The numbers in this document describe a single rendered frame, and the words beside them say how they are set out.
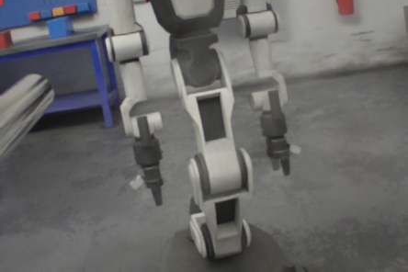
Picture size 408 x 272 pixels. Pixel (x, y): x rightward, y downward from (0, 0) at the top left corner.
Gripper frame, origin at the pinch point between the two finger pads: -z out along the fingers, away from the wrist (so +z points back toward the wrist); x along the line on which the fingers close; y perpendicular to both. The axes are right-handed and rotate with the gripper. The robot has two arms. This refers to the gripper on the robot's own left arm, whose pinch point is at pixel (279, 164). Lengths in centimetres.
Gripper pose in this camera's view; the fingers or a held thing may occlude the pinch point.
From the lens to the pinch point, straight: 172.6
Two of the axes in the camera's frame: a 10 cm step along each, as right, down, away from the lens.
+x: 2.0, 0.8, -9.8
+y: 9.6, -2.0, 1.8
